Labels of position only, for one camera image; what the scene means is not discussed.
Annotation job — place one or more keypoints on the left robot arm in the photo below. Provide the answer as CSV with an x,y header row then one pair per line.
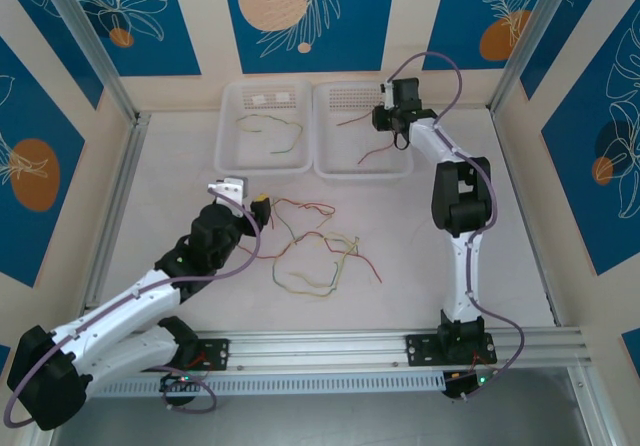
x,y
115,311

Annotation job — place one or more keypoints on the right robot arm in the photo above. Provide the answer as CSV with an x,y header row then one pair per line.
x,y
465,276

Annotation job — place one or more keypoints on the white plastic basket plain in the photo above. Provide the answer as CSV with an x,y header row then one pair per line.
x,y
350,141

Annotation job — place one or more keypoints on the white plastic basket with stickers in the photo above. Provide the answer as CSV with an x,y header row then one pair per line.
x,y
260,161

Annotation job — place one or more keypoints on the white sticker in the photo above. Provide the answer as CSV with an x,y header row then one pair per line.
x,y
258,99

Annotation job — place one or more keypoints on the grey metal panel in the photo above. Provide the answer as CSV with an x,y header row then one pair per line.
x,y
320,421

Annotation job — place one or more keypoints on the right wrist camera box silver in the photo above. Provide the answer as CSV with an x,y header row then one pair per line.
x,y
388,93

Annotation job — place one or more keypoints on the wrist camera box silver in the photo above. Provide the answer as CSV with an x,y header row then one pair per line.
x,y
231,188
388,93

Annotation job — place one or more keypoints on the left wrist camera box silver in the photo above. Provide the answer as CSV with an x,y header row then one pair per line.
x,y
231,188

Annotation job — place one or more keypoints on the aluminium side rail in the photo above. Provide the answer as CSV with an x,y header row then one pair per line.
x,y
130,166
500,131

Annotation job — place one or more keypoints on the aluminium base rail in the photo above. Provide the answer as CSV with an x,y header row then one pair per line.
x,y
320,346

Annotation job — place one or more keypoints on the aluminium frame post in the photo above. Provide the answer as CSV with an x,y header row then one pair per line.
x,y
83,31
531,31

